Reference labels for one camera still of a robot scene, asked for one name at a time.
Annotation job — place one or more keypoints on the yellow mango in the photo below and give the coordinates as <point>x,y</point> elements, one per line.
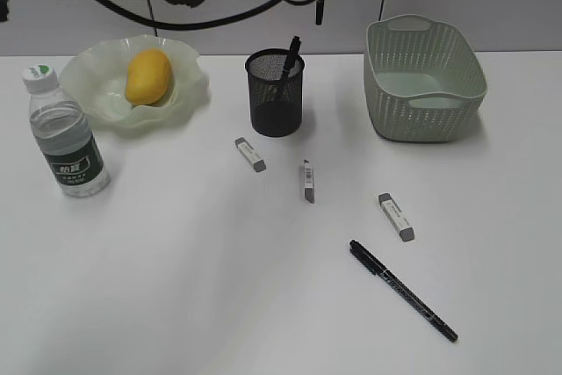
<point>147,78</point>

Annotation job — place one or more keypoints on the clear water bottle green label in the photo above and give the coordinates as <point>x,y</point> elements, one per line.
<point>63,134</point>

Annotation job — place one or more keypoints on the black marker pen front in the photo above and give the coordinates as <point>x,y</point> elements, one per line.
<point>375,267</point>

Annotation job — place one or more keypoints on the frosted green wavy plate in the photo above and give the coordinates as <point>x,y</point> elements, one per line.
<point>96,79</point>

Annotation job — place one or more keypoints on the black mesh pen holder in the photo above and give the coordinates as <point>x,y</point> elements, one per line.
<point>272,114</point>

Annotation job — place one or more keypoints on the white grey eraser left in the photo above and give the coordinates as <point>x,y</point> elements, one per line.
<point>251,156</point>

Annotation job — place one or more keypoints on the white grey eraser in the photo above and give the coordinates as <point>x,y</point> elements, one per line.
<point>308,182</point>
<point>396,217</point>
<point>251,156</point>

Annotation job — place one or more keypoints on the white grey eraser middle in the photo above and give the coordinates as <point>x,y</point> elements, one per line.
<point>308,182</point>

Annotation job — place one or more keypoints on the light green woven basket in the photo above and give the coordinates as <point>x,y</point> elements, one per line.
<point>422,80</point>

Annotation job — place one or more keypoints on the white grey eraser right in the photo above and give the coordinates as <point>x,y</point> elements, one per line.
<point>396,217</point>

